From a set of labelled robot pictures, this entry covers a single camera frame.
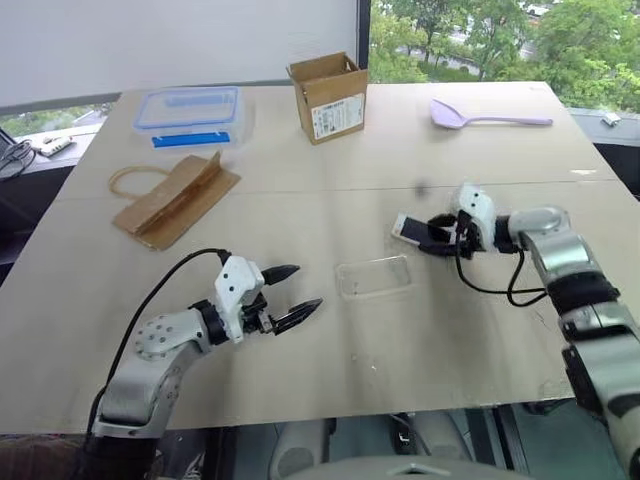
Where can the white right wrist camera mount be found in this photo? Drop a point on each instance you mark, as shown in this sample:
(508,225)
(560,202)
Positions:
(477,207)

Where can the white smartphone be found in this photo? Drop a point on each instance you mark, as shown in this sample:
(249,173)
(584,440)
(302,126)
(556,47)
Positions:
(407,229)

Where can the open cardboard box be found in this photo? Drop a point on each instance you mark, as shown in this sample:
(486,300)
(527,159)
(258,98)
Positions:
(330,105)

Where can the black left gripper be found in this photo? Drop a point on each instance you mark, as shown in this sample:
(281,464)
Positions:
(256,315)

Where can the lilac plastic rice spoon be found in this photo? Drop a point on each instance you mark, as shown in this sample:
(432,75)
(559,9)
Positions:
(447,116)

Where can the clear plastic phone case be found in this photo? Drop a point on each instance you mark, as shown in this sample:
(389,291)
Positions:
(372,277)

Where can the clear blue-clipped plastic container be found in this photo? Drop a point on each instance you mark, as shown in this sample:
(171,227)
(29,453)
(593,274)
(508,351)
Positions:
(190,117)

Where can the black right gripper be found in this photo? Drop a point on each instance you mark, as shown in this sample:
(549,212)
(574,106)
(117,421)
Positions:
(465,240)

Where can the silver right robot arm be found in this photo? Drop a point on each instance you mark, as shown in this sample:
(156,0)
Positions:
(585,300)

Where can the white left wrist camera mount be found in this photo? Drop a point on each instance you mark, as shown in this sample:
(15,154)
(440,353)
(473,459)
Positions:
(235,290)

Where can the grey rounded robot body shape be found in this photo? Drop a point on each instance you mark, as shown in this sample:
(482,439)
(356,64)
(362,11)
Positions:
(305,447)

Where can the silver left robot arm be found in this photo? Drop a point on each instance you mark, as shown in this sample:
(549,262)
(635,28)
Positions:
(150,370)

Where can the brown paper bag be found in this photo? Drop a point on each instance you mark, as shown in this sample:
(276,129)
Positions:
(172,205)

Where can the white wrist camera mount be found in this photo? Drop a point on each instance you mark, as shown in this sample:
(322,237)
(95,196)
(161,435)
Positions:
(477,207)
(235,290)

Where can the white device on sill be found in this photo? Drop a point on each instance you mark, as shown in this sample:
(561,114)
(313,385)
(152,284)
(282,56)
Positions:
(56,145)

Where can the black window frame post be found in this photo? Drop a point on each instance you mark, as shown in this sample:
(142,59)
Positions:
(363,40)

